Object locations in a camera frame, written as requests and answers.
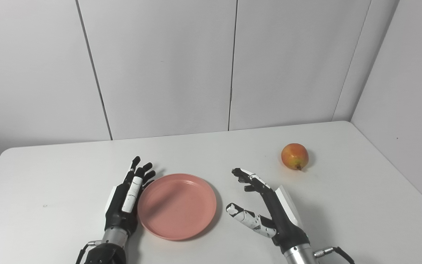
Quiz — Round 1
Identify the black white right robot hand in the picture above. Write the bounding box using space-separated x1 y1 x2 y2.
226 168 310 253

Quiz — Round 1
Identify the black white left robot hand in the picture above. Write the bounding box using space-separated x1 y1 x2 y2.
104 156 156 237

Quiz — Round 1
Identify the pink round plate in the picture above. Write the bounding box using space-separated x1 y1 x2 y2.
137 173 217 241

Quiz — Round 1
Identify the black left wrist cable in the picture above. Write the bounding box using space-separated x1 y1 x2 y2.
75 240 103 264

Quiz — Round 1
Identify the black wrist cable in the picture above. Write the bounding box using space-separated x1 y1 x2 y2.
75 240 103 264
314 246 355 264

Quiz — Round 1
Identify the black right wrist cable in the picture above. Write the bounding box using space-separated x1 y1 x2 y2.
314 246 355 264

